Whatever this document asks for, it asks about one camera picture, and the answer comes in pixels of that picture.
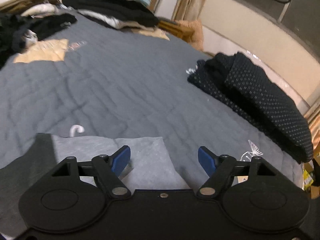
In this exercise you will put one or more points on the grey quilted bedspread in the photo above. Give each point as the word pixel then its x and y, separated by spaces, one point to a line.
pixel 117 88

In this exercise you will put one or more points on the brown folded garment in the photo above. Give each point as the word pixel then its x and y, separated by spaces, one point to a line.
pixel 20 6

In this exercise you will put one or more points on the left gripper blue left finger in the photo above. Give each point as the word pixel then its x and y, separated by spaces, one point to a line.
pixel 108 168

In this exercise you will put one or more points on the black clothes pile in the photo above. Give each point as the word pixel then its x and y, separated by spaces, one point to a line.
pixel 18 31

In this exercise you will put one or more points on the wooden bedside table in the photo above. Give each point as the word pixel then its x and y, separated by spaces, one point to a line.
pixel 176 29

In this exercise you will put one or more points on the grey sweatshirt with dark collar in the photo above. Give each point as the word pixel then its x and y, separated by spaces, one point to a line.
pixel 142 163

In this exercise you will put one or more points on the dark dotted folded garment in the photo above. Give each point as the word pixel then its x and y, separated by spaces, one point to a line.
pixel 245 88

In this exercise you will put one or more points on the stack of folded clothes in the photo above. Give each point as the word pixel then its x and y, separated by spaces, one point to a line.
pixel 116 14

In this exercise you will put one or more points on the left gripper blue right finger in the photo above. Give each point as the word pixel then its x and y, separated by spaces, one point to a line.
pixel 219 169

